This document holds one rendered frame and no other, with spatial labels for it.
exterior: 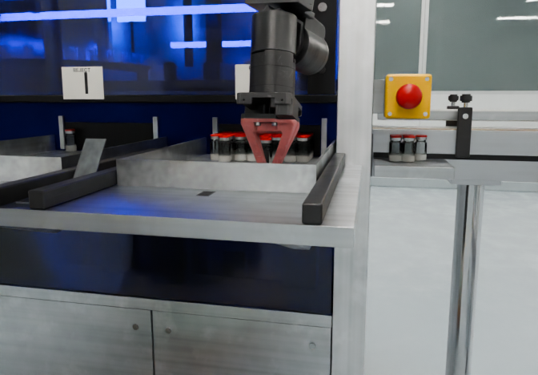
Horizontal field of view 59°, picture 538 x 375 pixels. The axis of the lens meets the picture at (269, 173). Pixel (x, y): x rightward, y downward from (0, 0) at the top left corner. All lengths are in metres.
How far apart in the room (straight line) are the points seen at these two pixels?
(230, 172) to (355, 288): 0.39
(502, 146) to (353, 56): 0.33
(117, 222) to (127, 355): 0.61
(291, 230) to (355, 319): 0.49
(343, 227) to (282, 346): 0.54
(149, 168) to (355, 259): 0.41
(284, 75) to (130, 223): 0.25
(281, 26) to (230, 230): 0.26
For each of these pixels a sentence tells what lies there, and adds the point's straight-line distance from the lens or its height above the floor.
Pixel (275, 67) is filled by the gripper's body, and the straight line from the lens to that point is 0.58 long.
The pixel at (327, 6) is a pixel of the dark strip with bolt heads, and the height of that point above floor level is 1.14.
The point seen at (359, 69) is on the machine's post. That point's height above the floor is 1.04.
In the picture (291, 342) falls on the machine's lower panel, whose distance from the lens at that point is 0.94.
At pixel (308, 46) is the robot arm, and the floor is 1.06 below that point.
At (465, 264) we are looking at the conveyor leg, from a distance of 1.04.
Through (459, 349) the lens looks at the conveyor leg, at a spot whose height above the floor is 0.48.
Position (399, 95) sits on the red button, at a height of 1.00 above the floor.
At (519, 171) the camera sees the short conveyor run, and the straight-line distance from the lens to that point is 0.97.
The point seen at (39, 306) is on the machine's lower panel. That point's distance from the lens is 1.14.
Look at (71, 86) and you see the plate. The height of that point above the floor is 1.01.
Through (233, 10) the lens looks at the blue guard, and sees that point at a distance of 0.86.
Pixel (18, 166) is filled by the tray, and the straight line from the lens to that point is 0.73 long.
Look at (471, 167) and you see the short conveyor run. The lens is 0.95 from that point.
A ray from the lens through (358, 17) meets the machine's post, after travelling 0.83.
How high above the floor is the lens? 0.99
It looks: 9 degrees down
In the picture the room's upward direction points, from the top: straight up
